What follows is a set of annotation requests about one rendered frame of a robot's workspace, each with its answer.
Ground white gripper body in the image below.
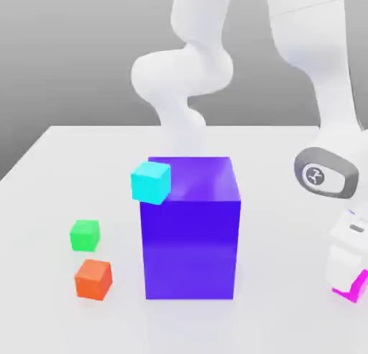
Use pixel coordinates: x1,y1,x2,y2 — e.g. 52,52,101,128
325,242,368,294

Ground small magenta cube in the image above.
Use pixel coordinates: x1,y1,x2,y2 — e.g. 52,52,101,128
331,269,368,304

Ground small cyan cube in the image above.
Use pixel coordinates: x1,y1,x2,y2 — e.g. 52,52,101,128
130,160,172,206

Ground small orange cube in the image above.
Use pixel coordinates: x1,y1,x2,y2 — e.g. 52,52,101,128
74,258,114,302

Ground small green cube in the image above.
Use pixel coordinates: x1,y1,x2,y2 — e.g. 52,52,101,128
69,219,101,252

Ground large blue box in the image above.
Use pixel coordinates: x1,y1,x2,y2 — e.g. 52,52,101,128
139,156,242,301

